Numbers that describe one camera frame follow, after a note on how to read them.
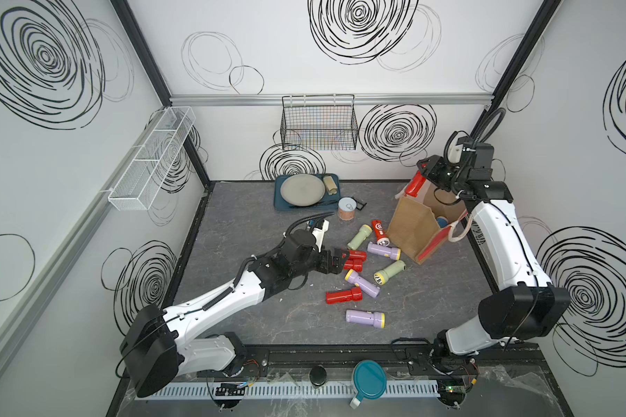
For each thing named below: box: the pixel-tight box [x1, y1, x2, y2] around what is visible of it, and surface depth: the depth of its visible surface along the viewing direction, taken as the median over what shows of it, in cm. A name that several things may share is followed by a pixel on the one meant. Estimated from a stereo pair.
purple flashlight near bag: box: [366, 241, 402, 261], surface depth 96 cm
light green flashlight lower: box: [372, 260, 407, 286], surface depth 91 cm
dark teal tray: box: [273, 173, 341, 212], surface depth 114 cm
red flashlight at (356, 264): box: [343, 258, 364, 272], surface depth 92 cm
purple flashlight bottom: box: [345, 309, 387, 330], surface depth 80 cm
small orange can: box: [337, 196, 357, 221], surface depth 107 cm
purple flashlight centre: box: [344, 268, 380, 298], surface depth 88 cm
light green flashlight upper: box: [346, 224, 373, 251], surface depth 100 cm
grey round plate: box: [279, 173, 327, 207], surface depth 118 cm
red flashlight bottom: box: [325, 286, 363, 305], surface depth 85 cm
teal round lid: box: [352, 359, 387, 402], surface depth 66 cm
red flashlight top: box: [348, 250, 368, 262], surface depth 96 cm
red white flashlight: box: [372, 218, 391, 247], surface depth 101 cm
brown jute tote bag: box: [386, 178, 473, 265], surface depth 93 cm
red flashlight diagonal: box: [405, 170, 427, 198], surface depth 79 cm
